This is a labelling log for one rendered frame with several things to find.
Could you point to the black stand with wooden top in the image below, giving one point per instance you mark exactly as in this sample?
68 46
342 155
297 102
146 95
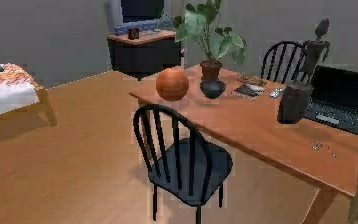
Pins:
143 53

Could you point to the orange basketball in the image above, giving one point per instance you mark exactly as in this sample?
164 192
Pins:
172 84

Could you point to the dark statue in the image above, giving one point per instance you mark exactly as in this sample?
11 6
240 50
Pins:
315 50

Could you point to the dark bowl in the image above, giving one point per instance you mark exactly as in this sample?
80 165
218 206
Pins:
212 88

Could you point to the window with dark pane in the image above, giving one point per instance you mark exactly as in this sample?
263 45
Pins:
142 10

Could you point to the black laptop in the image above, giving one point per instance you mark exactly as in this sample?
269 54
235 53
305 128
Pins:
340 96

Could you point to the brown wooden table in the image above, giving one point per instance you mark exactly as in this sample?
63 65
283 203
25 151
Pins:
247 123

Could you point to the dark grey vase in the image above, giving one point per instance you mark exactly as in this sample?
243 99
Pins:
293 101

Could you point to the bed with patterned cover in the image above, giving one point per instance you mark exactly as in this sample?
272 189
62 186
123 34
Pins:
10 90

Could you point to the brown patterned book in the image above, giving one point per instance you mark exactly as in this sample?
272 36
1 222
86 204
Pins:
252 79

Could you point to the green potted house plant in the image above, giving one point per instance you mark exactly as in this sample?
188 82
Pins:
210 36

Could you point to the small dark alarm clock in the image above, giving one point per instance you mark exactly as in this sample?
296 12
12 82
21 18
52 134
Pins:
133 33

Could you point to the dark book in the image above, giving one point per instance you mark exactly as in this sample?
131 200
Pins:
249 90

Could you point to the small metal keys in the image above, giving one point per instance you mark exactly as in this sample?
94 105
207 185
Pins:
322 146

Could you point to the blue patterned box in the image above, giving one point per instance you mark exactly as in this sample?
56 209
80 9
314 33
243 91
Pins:
143 26

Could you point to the black spindle-back chair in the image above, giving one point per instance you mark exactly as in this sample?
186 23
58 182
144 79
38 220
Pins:
282 61
190 166

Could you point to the grey remote control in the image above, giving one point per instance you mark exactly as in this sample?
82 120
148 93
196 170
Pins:
276 92

